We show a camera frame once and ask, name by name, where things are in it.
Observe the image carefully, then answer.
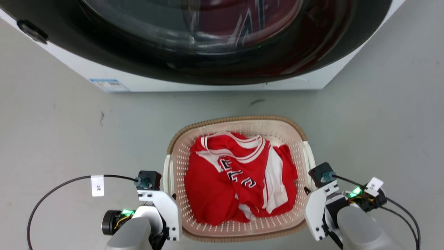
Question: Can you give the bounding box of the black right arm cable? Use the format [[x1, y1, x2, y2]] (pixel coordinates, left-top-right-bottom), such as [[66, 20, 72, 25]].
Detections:
[[334, 175, 421, 250]]

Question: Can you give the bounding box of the blue white energy label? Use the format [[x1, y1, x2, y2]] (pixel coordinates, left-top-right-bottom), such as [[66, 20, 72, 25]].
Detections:
[[89, 78, 131, 93]]

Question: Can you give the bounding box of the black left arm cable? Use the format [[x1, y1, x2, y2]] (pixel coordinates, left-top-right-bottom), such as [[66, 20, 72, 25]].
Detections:
[[27, 174, 139, 250]]

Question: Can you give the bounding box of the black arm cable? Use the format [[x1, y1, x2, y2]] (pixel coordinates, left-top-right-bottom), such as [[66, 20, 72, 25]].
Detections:
[[334, 175, 421, 250], [27, 174, 139, 250]]

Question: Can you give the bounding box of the white right cable tag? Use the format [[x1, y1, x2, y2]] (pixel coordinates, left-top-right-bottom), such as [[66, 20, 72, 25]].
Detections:
[[364, 177, 384, 197]]

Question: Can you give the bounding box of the white washing machine body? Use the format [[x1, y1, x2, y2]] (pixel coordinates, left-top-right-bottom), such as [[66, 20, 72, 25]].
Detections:
[[0, 0, 406, 93]]

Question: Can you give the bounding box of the black door latch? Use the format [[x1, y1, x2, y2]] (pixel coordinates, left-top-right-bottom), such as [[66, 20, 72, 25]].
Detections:
[[17, 19, 49, 45]]

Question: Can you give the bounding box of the beige perforated laundry basket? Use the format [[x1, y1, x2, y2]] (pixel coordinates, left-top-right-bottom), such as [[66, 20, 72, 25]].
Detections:
[[163, 115, 317, 243]]

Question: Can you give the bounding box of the red white basketball jersey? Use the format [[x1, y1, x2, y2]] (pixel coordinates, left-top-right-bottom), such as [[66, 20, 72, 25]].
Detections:
[[183, 131, 299, 227]]

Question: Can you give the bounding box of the white left cable tag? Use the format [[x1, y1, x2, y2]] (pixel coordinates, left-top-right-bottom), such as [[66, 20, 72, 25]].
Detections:
[[91, 175, 105, 197]]

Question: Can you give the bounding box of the white cable tag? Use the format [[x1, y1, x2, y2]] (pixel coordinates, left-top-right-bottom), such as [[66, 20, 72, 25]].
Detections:
[[91, 175, 105, 197], [364, 177, 384, 197]]

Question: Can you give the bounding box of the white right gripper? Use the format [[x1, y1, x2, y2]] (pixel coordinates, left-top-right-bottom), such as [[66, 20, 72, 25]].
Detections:
[[304, 180, 348, 250]]

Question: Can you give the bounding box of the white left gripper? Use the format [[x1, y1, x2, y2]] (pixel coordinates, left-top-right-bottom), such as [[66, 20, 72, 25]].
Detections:
[[137, 189, 183, 250]]

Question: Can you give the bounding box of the thin black right cable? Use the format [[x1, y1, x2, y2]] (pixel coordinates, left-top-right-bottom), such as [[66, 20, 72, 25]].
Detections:
[[377, 204, 419, 250]]

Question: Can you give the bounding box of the dark round washing machine door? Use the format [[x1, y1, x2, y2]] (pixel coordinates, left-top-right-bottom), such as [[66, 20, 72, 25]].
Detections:
[[0, 0, 393, 86]]

